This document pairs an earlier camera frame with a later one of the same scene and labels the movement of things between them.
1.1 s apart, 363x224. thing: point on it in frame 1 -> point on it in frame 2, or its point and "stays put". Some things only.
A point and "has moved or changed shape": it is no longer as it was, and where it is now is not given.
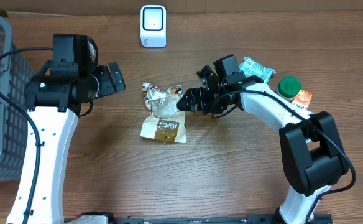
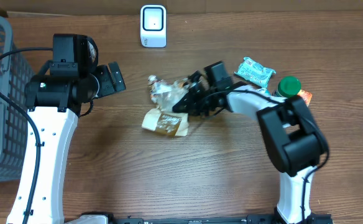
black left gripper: (104, 73) stays put
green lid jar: (289, 87) stays put
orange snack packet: (302, 99) stays put
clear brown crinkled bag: (166, 122) has moved or changed shape
